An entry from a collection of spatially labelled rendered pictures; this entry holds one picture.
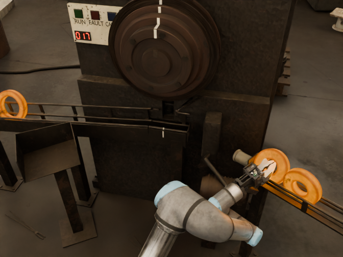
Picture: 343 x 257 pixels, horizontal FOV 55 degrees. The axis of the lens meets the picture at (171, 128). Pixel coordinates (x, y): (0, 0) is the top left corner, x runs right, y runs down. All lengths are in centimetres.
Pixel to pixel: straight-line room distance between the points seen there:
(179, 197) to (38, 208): 143
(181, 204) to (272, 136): 183
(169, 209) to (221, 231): 17
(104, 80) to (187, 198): 88
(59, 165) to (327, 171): 184
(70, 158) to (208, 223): 88
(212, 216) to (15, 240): 146
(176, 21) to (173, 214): 70
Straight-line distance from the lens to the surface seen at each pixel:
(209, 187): 162
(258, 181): 143
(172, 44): 127
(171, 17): 130
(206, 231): 104
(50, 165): 170
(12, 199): 246
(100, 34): 162
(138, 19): 134
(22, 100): 200
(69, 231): 216
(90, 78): 175
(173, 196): 107
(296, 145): 277
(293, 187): 145
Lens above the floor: 174
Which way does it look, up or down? 39 degrees down
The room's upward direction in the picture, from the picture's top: straight up
